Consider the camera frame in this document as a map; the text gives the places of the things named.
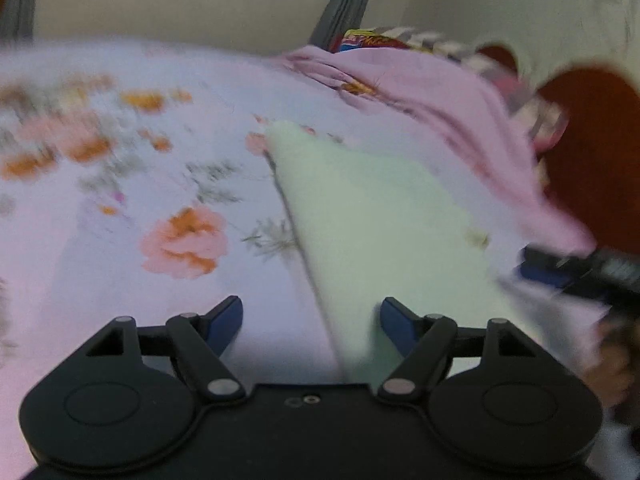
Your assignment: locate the grey curtain left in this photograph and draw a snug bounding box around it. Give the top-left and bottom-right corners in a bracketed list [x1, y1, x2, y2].
[1, 0, 36, 42]

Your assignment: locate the pale yellow small cloth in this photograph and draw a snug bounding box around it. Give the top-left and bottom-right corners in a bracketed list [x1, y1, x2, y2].
[266, 122, 541, 387]

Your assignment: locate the grey curtain right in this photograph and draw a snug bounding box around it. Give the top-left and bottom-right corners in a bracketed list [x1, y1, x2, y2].
[309, 0, 369, 50]

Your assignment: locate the grey curtain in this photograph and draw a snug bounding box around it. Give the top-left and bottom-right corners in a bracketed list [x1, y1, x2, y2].
[309, 0, 369, 50]
[1, 0, 36, 42]

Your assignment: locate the floral pink bed sheet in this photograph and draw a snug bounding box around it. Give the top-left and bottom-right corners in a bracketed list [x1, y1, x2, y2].
[0, 37, 640, 480]

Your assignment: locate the pink blanket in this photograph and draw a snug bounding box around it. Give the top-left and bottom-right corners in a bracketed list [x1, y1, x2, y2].
[280, 47, 566, 235]

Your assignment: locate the dark red headboard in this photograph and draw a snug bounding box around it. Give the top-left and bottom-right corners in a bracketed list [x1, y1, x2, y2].
[476, 44, 640, 256]

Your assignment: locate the striped pink pillow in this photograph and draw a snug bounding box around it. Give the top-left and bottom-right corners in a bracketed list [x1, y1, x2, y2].
[328, 27, 569, 154]

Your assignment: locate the person right hand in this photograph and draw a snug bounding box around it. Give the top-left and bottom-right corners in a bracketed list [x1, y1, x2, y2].
[582, 315, 639, 428]

